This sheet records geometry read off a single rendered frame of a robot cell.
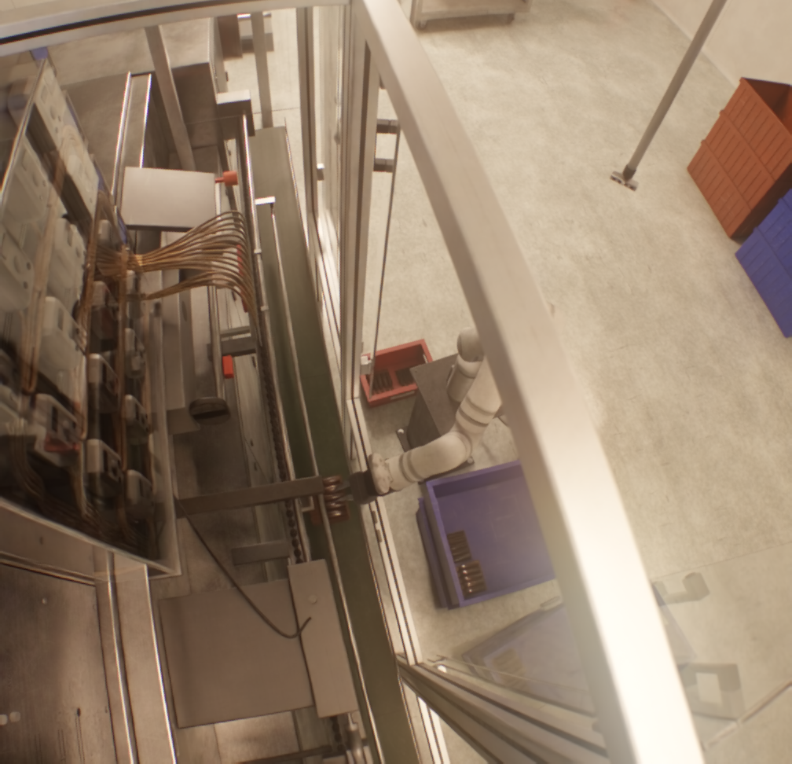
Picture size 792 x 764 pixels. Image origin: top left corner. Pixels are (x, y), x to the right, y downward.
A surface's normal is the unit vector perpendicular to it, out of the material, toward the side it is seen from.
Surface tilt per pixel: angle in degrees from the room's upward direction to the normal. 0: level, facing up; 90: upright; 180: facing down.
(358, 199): 90
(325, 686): 0
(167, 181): 20
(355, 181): 90
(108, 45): 0
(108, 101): 0
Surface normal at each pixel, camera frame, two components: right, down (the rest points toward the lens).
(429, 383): 0.09, -0.45
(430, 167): -0.97, 0.17
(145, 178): 0.41, -0.48
